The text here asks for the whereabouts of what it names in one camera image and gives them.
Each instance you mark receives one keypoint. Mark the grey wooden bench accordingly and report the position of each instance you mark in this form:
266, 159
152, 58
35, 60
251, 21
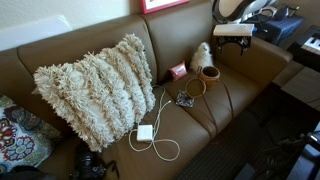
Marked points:
300, 86

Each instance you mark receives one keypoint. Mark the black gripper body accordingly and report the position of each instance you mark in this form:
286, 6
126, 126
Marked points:
233, 39

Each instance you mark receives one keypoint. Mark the black equipment base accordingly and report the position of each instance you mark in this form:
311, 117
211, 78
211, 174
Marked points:
303, 163

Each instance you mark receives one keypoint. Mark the brown woven round bag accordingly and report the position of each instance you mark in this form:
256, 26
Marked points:
210, 80

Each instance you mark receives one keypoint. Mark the pink wipes pack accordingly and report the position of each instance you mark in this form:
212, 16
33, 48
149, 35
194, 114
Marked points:
178, 71

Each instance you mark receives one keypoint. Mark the red framed picture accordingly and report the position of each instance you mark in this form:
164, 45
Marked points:
160, 5

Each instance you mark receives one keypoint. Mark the brown leather sofa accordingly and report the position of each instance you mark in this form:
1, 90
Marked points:
186, 33

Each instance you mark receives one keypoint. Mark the white fluffy pom pom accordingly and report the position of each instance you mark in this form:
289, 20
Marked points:
201, 56

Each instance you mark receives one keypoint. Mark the black object on cloth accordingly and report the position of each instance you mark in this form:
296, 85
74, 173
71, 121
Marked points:
286, 13

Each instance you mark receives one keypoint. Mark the shaggy cream pillow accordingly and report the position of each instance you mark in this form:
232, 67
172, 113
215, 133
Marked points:
96, 93

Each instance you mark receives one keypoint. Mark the white power adapter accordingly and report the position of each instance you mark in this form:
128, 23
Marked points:
144, 133

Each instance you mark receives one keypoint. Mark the floral patterned pillow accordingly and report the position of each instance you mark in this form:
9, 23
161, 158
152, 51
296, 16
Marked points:
23, 140

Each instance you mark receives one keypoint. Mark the black piano keyboard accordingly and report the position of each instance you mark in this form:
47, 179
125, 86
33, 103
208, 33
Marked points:
305, 50

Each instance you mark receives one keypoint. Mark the blue cloth covered table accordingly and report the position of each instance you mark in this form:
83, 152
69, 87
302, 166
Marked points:
280, 30

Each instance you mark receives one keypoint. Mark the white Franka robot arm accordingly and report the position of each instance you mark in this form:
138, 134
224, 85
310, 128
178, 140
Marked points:
233, 8

